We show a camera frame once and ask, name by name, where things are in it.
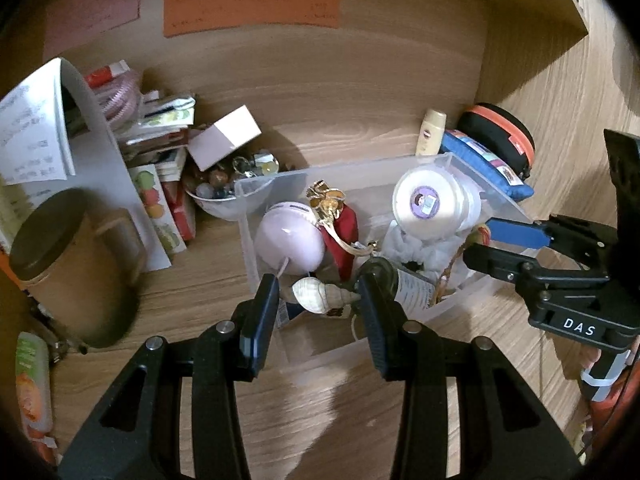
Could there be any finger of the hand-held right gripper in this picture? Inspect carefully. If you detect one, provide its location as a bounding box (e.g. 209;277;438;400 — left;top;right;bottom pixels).
462;242;610;307
486;212;615;262

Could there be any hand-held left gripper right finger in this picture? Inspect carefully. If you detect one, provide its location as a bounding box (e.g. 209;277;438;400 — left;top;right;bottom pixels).
356;275;583;480

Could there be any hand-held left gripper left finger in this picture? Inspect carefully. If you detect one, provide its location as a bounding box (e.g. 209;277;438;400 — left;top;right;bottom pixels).
57;274;281;480

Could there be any beige seashell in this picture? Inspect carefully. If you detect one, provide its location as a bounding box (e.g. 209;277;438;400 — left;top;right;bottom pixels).
291;277;362;317

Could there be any round pale pink gadget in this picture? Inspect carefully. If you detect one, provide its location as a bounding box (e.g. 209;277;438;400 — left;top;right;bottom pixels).
255;201;326;276

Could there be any white round tape roll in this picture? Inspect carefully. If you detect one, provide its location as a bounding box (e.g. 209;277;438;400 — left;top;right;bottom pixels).
391;165;483;236

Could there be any clear plastic bin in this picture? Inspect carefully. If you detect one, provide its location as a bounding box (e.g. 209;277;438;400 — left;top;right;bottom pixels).
234;152;533;376

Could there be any small bottle dark cap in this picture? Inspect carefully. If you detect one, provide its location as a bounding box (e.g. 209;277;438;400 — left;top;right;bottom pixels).
357;256;441;313

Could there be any blue patchwork pouch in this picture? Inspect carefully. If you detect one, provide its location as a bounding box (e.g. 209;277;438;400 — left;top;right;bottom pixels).
440;129;535;202

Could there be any white mesh cloth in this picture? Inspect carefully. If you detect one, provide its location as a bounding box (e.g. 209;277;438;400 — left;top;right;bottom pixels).
382;220;471;281

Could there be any red cloth pouch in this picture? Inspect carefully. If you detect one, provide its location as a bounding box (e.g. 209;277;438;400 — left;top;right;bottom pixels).
322;205;360;281

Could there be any black case orange zip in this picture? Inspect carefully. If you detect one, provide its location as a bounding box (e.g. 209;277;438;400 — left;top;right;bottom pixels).
457;103;536;181

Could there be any glass bowl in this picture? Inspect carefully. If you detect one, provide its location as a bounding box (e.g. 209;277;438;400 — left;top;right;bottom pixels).
182;170;273;221

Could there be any yellow lotion bottle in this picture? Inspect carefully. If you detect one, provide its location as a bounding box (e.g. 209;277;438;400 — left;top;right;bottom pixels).
415;108;447;157

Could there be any red cloth gold ornament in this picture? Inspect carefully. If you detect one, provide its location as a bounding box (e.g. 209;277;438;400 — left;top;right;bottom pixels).
306;180;378;261

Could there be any red box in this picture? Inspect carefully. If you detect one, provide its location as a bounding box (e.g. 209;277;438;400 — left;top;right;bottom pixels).
160;180;197;242

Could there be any heap of marbles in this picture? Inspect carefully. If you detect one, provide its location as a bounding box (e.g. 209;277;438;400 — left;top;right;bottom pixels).
186;149;280;200

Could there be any fruit print carton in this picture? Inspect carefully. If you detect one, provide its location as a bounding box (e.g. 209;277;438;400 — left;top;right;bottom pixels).
127;164;188;253

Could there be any tan mug with dark lid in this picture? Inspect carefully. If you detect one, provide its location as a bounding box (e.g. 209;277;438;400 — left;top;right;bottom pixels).
9;189;146;348

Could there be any white small box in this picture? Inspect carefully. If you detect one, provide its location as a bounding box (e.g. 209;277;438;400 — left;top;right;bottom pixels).
187;105;262;172

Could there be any stack of books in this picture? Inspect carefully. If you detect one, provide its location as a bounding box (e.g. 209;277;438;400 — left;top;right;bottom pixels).
117;91;197;181

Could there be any green orange snack packet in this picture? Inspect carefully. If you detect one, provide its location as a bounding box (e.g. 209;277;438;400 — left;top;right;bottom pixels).
15;332;56;453

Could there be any folded white paper sheet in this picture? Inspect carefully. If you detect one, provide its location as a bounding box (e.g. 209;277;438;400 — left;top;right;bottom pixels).
0;57;173;271

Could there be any orange sticky note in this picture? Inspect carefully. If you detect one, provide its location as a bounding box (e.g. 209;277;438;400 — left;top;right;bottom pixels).
162;0;341;38

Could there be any pink sticky note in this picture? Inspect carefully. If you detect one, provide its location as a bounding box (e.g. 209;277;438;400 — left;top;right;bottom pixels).
42;0;141;58

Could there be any beige braided cord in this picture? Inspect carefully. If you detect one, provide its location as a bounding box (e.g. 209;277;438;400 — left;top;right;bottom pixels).
435;225;496;306

